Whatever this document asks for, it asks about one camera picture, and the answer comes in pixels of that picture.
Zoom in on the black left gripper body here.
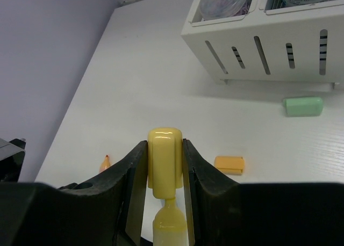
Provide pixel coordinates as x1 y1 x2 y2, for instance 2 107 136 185
0 139 26 182

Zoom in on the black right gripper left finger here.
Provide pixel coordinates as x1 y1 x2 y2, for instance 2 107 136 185
1 141 148 245

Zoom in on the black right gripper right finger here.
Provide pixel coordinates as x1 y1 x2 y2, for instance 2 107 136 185
182 139 343 245

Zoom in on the yellow marker cap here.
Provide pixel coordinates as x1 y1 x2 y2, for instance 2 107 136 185
148 128 183 199

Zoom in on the clear jar of paperclips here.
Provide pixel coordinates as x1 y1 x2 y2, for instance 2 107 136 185
199 0 249 20

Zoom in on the orange marker cap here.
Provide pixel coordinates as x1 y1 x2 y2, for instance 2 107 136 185
214 156 245 175

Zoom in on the green marker cap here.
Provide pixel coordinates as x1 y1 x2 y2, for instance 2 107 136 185
283 97 324 117

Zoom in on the white slotted organizer box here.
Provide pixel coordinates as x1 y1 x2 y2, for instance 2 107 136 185
181 0 343 90

